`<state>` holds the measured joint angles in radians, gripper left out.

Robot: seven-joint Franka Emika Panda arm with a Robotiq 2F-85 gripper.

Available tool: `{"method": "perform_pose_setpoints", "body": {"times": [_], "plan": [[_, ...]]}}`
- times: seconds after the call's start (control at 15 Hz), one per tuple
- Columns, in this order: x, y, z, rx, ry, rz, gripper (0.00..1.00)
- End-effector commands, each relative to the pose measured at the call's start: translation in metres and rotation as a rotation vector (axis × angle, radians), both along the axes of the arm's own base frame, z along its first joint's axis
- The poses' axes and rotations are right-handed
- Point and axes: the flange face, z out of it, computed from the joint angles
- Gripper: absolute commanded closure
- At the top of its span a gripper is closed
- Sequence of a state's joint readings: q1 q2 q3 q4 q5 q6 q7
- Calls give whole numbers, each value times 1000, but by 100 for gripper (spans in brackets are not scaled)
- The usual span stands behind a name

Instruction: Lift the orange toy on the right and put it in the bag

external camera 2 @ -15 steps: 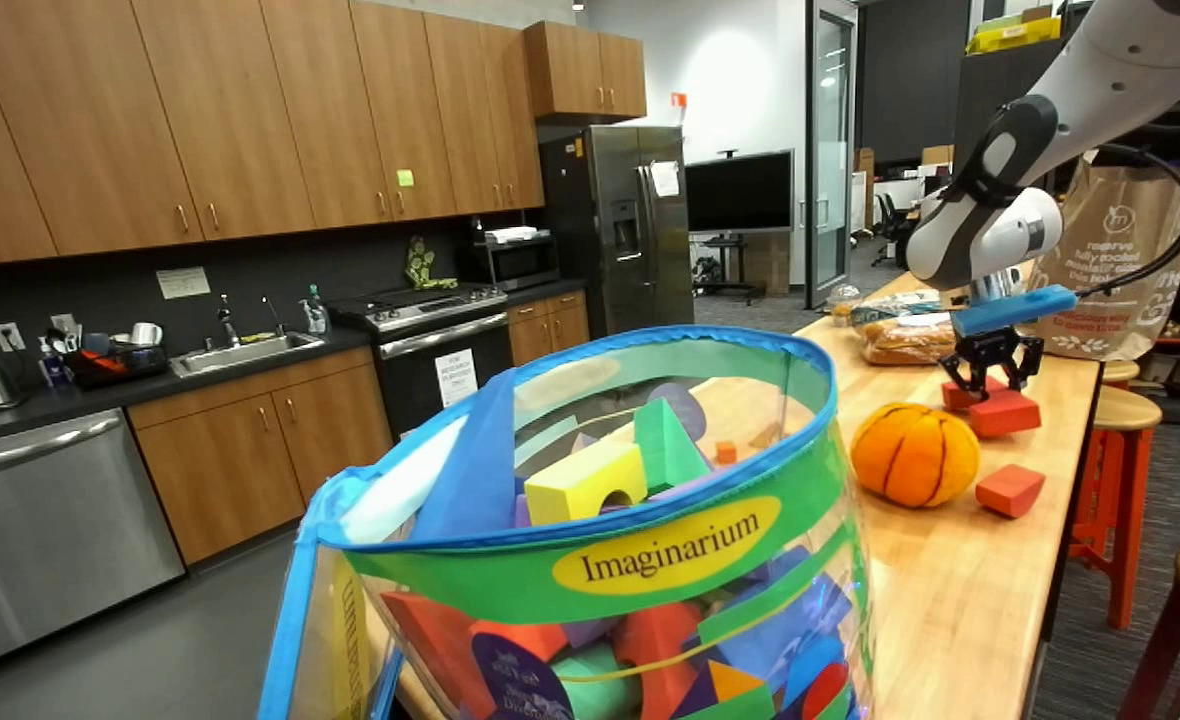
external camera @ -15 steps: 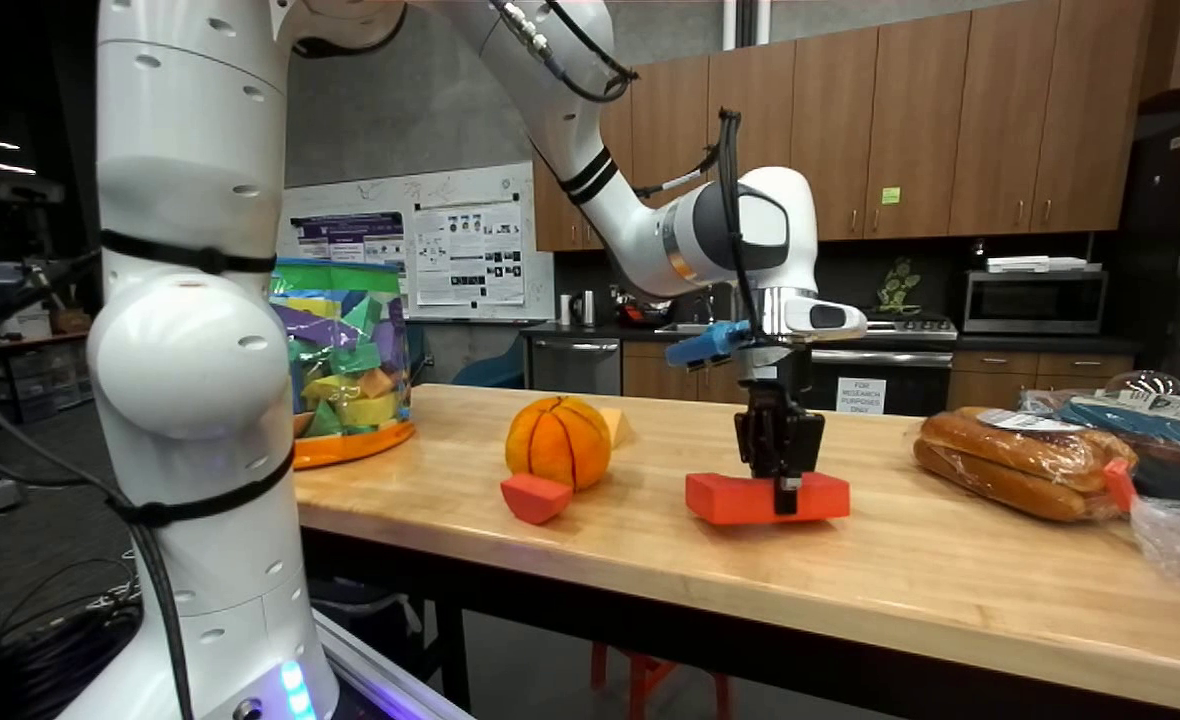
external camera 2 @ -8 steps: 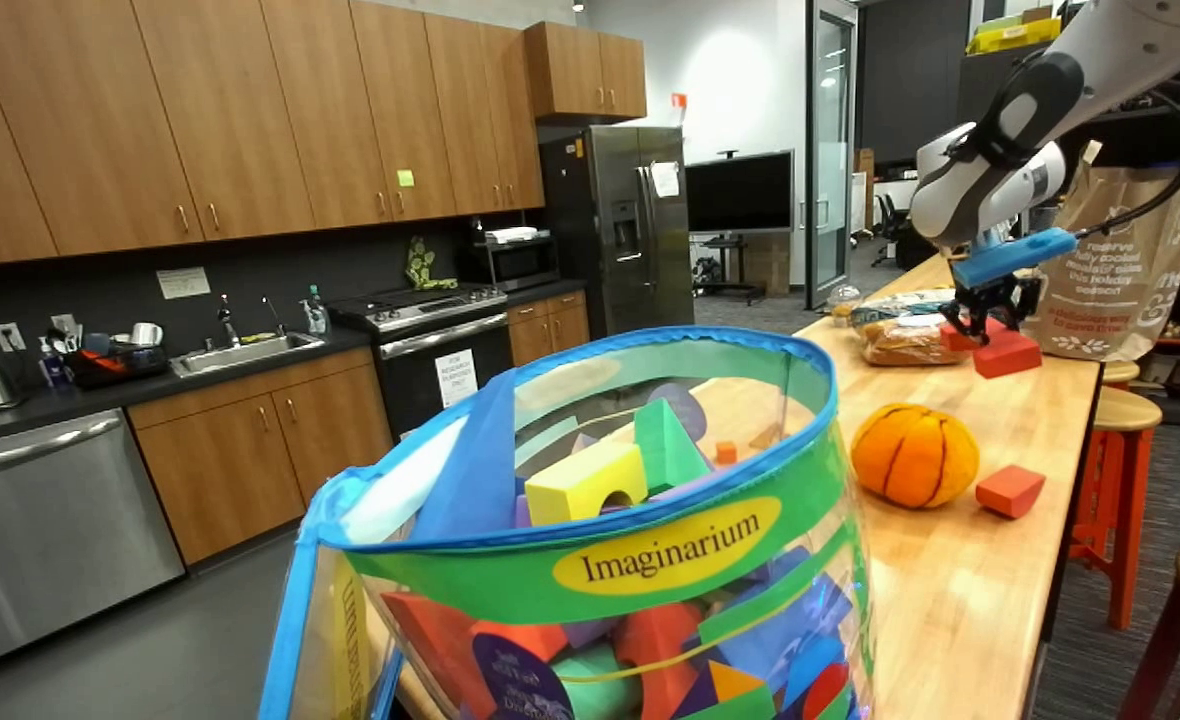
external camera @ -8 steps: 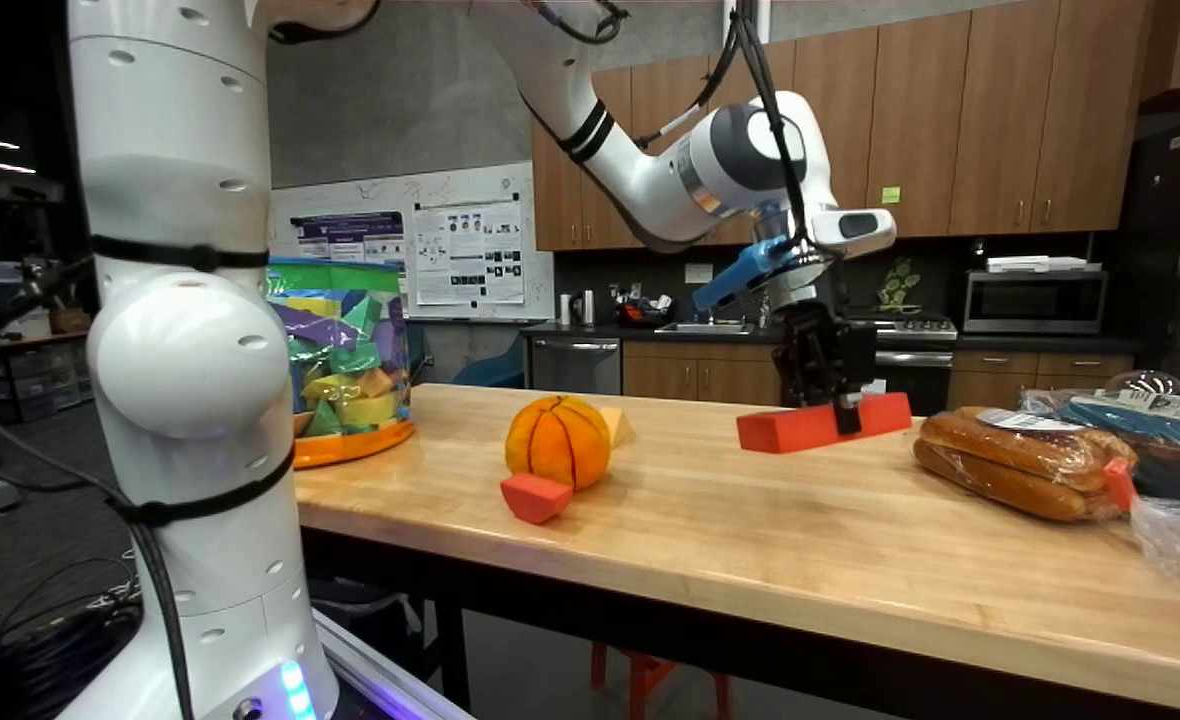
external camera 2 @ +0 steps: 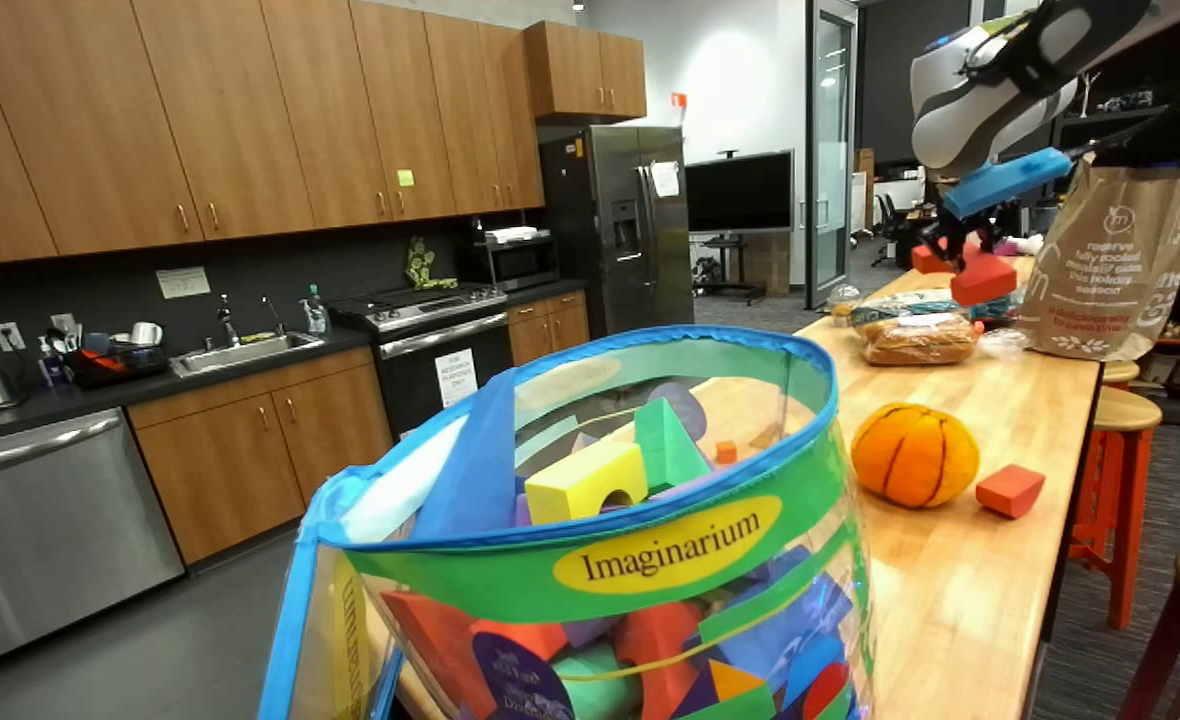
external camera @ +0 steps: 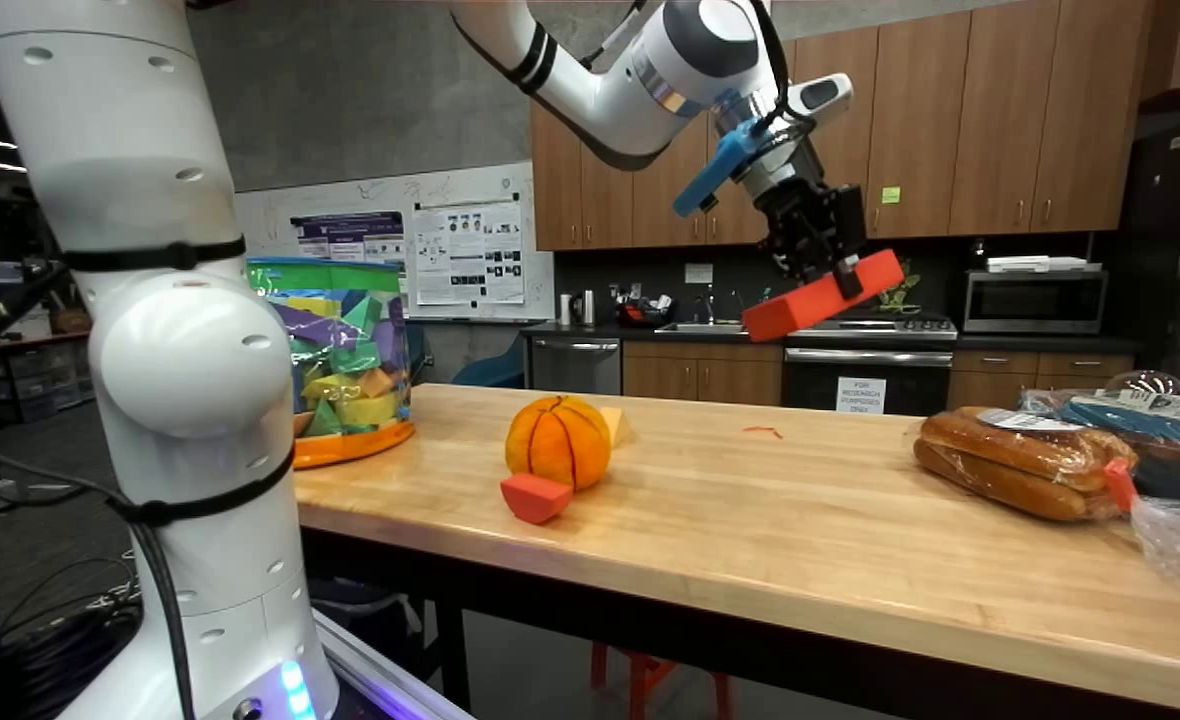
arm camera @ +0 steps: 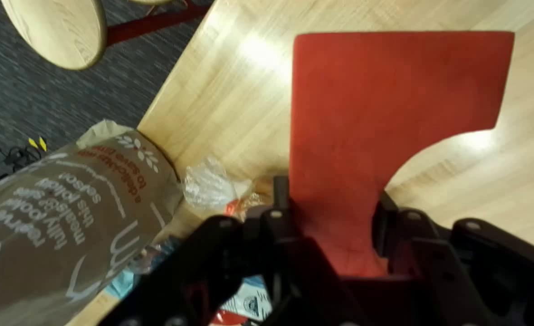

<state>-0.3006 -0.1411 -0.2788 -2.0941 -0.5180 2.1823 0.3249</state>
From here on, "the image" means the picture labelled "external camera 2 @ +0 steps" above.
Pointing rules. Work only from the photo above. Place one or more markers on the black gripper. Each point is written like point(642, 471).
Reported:
point(973, 226)

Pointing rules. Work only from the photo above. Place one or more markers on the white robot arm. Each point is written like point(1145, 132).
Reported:
point(1002, 95)

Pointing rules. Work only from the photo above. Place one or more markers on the clear plastic bag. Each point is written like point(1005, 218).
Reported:
point(1002, 341)

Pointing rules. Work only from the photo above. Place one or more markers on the brown printed paper bag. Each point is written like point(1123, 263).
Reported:
point(1109, 282)

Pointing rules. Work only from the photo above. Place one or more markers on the orange toy pumpkin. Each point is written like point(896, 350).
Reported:
point(912, 461)

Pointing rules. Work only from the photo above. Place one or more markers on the clear toy bag blue rim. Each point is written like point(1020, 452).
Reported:
point(668, 553)

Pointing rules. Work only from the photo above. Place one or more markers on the blue cloth item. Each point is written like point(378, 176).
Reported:
point(883, 308)

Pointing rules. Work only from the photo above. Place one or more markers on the bread loaf in plastic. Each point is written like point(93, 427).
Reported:
point(912, 347)

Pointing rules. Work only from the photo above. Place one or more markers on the glass door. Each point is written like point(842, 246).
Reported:
point(833, 162)

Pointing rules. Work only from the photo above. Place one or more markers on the black tv monitor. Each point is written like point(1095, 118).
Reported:
point(740, 192)

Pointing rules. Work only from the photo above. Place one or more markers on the red rectangular foam block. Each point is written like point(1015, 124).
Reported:
point(1009, 489)

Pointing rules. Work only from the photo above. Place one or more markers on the white paper on refrigerator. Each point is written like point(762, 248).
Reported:
point(664, 181)

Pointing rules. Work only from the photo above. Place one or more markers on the small orange foam cube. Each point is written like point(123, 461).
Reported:
point(724, 452)

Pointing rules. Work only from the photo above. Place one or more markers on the purple foam block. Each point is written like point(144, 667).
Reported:
point(686, 400)

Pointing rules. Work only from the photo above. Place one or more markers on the dark steel refrigerator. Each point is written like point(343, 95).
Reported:
point(602, 282)

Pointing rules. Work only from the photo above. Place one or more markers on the green triangle foam block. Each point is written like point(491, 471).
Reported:
point(668, 452)

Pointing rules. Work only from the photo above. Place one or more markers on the wooden cabinet above refrigerator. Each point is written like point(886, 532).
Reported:
point(586, 74)

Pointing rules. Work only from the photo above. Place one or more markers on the narrow wooden base cabinet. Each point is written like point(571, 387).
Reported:
point(548, 326)

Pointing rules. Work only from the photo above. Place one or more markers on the blue foam block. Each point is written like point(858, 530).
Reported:
point(775, 643)

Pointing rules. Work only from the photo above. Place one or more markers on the yellow arch foam block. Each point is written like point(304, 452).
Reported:
point(573, 482)

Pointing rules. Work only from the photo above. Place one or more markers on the white paper on oven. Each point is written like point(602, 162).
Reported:
point(458, 378)

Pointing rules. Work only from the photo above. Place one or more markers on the small green plant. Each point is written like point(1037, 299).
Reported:
point(423, 265)

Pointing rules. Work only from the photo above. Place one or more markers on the green sticky note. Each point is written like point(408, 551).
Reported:
point(405, 176)

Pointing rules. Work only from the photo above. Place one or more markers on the black stove with oven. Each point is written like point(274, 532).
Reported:
point(408, 375)

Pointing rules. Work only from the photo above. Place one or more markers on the green foam cylinder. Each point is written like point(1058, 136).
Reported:
point(592, 682)

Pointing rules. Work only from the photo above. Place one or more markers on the dark blue foam semicircle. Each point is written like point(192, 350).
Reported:
point(523, 682)

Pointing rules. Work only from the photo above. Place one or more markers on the soap bottle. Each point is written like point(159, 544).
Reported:
point(314, 313)

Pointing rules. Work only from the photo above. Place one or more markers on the steel kitchen sink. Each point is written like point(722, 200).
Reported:
point(242, 353)

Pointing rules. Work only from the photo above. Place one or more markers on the chrome faucet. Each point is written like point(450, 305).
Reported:
point(225, 326)

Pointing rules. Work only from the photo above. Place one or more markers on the wooden sink base cabinets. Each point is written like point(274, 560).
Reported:
point(254, 452)

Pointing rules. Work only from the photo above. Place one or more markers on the stainless steel dishwasher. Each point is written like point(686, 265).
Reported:
point(52, 532)

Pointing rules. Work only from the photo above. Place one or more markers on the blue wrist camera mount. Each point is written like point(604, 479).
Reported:
point(1009, 185)

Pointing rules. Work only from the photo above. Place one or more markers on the wooden wall cabinets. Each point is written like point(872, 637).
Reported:
point(213, 104)

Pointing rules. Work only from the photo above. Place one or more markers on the white wall plate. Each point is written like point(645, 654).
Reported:
point(181, 282)

